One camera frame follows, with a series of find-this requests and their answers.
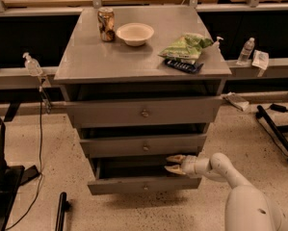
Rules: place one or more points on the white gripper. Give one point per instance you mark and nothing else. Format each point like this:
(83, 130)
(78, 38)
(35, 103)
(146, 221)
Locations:
(190, 165)

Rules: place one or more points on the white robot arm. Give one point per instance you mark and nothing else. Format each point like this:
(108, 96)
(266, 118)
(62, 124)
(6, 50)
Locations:
(246, 207)

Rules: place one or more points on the small pump bottle behind cabinet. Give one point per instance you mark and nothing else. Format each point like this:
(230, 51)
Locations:
(217, 43)

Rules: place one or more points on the white bowl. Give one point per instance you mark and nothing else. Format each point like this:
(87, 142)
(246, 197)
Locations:
(135, 34)

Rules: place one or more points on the patterned drink can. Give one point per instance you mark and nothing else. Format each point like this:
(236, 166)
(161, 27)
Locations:
(106, 23)

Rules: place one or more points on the clear sanitizer pump bottle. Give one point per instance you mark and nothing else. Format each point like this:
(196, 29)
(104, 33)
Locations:
(32, 65)

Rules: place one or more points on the green chip bag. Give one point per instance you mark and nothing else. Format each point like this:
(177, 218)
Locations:
(186, 49)

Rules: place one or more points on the grey drawer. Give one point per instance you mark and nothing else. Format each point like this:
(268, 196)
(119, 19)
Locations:
(137, 174)
(138, 112)
(143, 145)

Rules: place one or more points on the black bar on floor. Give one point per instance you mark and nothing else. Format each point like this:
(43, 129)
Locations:
(63, 207)

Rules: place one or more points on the black power adapter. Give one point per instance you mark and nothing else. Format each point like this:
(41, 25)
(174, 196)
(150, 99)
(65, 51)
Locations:
(278, 108)

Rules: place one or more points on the dark blue snack bar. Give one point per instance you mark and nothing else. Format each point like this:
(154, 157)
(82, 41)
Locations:
(187, 68)

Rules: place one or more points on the white paper packet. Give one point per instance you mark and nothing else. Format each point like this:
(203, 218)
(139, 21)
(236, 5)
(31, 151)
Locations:
(260, 59)

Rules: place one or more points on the clear plastic water bottle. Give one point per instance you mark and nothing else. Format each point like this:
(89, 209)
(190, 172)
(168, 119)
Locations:
(246, 51)

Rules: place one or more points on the grey bottom drawer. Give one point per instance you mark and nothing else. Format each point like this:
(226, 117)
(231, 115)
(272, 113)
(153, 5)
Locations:
(137, 174)

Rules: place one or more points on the grey top drawer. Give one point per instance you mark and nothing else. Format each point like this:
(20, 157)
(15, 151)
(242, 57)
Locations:
(138, 112)

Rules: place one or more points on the black stand leg right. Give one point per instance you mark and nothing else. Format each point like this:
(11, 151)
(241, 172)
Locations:
(279, 131)

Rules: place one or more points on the black stand base left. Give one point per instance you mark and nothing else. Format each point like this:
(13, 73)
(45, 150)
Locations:
(11, 178)

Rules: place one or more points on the wrapped packet on rail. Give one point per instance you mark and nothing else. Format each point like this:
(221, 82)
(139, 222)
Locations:
(237, 101)

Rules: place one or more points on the grey middle drawer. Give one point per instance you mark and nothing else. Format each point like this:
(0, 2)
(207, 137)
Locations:
(143, 145)

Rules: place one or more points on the grey drawer cabinet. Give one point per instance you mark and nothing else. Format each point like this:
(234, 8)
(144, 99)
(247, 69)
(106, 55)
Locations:
(94, 70)

